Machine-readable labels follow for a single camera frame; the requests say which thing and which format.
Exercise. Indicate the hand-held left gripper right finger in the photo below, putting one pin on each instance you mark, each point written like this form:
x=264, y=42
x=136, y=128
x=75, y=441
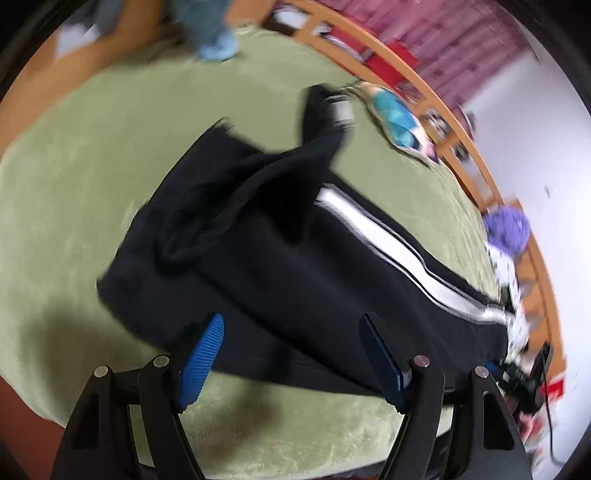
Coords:
x=383, y=360

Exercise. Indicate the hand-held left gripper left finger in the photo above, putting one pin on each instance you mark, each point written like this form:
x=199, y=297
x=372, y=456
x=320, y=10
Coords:
x=203, y=355

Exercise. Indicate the black pants with white stripe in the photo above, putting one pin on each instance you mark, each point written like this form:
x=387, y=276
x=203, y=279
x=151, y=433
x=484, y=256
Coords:
x=277, y=277

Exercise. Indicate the white spotted cloth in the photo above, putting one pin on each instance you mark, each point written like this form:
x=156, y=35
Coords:
x=517, y=323

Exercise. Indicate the purple plush toy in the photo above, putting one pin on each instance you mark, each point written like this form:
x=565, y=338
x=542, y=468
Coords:
x=505, y=228

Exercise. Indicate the green blanket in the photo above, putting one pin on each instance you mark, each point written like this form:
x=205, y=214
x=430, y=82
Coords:
x=92, y=184

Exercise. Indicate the colourful blue patterned cloth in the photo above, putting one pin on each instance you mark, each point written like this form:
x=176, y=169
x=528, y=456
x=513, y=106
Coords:
x=397, y=120

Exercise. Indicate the red curtain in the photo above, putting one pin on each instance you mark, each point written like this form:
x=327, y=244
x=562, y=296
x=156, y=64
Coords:
x=461, y=37

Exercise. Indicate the wooden bed frame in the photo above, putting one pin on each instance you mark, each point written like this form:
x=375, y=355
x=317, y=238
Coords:
x=332, y=46

